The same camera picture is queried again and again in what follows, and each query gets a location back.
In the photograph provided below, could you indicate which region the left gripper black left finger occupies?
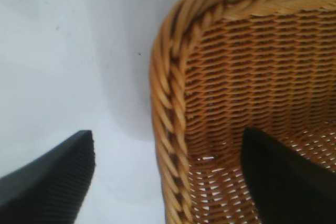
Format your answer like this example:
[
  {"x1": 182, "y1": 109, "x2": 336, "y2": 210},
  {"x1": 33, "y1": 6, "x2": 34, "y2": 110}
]
[{"x1": 0, "y1": 129, "x2": 97, "y2": 224}]

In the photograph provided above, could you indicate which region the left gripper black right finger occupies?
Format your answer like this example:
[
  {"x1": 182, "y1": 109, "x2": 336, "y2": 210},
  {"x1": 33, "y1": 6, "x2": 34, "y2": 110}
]
[{"x1": 240, "y1": 126, "x2": 336, "y2": 224}]

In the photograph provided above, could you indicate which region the brown woven wicker basket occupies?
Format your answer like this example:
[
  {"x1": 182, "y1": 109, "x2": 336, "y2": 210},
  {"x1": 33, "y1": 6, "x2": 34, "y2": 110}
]
[{"x1": 149, "y1": 0, "x2": 336, "y2": 224}]

